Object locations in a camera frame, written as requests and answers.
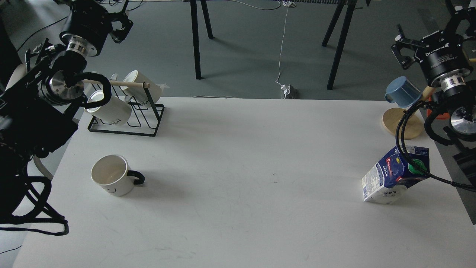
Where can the white mug rear on rack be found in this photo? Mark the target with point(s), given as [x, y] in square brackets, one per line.
[138, 92]

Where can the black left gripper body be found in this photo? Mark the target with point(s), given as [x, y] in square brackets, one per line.
[90, 21]

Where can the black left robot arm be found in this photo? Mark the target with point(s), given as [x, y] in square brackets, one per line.
[58, 77]

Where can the blue white milk carton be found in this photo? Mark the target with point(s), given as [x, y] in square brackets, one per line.
[389, 178]

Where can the grey power plug box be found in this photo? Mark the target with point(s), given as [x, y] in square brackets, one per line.
[289, 92]

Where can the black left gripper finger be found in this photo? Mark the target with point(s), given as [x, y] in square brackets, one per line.
[118, 35]

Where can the white smiley mug black handle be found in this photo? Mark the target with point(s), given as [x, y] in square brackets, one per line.
[114, 175]

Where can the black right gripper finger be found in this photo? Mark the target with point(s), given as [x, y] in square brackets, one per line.
[402, 42]
[457, 16]

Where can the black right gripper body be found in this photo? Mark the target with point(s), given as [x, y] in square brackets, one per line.
[441, 56]

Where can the black table legs left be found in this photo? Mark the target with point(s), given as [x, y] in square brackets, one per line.
[195, 32]

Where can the white mug on rack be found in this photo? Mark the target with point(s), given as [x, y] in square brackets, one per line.
[138, 92]
[115, 112]

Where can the wooden mug tree stand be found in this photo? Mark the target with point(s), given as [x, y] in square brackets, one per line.
[456, 94]

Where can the blue mug on tree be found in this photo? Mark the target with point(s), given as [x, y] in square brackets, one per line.
[402, 92]

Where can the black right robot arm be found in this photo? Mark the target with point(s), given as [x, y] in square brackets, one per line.
[465, 159]

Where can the white mug front on rack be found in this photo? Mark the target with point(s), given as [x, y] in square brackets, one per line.
[115, 112]

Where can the black wire mug rack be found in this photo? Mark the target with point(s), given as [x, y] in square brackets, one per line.
[133, 108]

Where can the black table legs right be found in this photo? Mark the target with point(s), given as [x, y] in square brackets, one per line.
[351, 4]

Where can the black table legs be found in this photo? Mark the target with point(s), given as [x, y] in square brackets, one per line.
[195, 32]
[351, 4]

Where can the orange mug on tree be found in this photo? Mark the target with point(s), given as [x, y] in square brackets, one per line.
[436, 111]

